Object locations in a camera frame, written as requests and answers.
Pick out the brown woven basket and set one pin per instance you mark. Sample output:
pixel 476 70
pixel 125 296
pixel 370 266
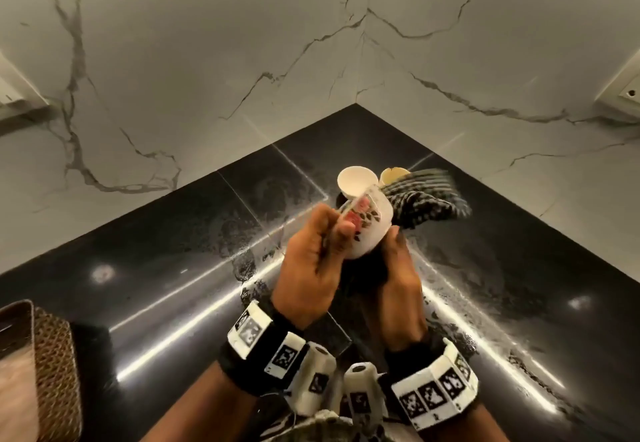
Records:
pixel 57 376

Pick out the person's right hand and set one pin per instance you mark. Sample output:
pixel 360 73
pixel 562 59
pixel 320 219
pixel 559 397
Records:
pixel 400 301

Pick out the plain white ceramic cup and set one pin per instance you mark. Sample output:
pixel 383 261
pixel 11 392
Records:
pixel 355 181

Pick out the person's left thumb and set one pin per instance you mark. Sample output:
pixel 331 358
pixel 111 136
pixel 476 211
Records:
pixel 341 242

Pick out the left wrist marker band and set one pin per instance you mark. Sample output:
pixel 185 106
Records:
pixel 260 341

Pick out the yellowish ceramic cup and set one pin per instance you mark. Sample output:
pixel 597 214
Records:
pixel 394 174

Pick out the person's patterned garment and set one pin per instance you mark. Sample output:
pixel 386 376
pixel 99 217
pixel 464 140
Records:
pixel 320 429

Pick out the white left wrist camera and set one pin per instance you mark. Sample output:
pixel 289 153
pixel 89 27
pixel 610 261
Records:
pixel 312 379

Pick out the person's left hand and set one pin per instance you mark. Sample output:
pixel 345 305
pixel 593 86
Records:
pixel 305 276

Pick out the white floral ceramic cup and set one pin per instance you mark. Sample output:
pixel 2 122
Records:
pixel 370 229

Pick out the person's left forearm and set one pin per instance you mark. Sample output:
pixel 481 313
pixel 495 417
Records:
pixel 210 414

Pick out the wrist marker band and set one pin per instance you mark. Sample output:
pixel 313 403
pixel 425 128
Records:
pixel 260 341
pixel 435 391

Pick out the right wrist marker band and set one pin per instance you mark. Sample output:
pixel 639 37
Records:
pixel 435 391

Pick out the metal tray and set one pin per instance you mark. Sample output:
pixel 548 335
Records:
pixel 15 326

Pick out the black white checkered cloth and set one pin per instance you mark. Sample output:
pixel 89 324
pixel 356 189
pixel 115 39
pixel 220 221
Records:
pixel 430 201

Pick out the person's right fingers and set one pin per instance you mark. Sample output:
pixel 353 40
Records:
pixel 395 244

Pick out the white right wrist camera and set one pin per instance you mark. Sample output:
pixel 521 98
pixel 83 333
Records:
pixel 361 391

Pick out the person's right forearm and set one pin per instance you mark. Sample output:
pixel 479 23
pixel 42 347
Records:
pixel 485 426

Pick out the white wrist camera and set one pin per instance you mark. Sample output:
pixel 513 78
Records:
pixel 361 391
pixel 312 379

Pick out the white wall socket plate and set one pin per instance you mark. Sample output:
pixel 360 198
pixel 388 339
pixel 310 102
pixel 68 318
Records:
pixel 622 91

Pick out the white wall switch plate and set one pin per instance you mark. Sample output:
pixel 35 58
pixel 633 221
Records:
pixel 20 91

